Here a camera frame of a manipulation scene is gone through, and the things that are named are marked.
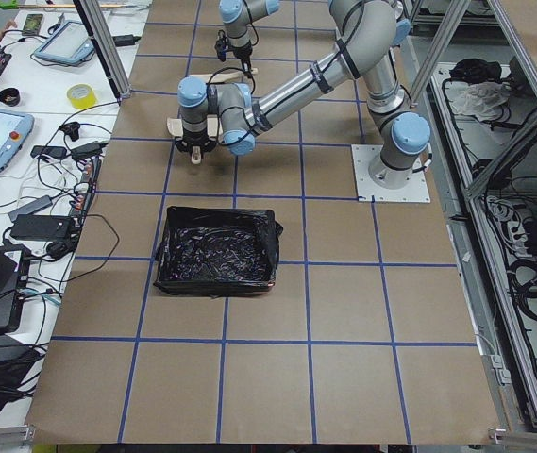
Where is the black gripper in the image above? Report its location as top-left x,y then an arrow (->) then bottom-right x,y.
175,135 -> 217,155
215,30 -> 253,71

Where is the beige plastic dustpan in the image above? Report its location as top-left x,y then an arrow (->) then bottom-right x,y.
177,75 -> 256,163

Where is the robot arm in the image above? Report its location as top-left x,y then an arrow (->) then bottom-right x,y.
175,1 -> 430,175
214,0 -> 280,76

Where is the black lined trash bin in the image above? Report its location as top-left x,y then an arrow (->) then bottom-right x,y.
154,206 -> 283,297

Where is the person hand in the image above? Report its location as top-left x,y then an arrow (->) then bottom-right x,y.
0,20 -> 18,36

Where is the yellow tape roll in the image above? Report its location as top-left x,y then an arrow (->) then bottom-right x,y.
66,84 -> 97,110

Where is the power strip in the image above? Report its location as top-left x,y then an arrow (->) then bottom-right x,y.
70,157 -> 102,225

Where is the blue teach pendant far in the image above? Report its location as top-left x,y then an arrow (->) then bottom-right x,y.
33,20 -> 94,66

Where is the black power adapter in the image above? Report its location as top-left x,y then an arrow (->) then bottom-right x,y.
10,214 -> 75,241

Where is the smartphone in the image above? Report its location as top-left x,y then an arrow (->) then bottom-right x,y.
22,13 -> 43,36

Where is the white crumpled cloth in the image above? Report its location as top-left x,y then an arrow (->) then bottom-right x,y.
451,82 -> 510,122

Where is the aluminium frame post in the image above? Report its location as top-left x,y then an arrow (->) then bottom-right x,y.
73,0 -> 131,102

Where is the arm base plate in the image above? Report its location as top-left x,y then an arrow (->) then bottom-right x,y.
351,144 -> 430,204

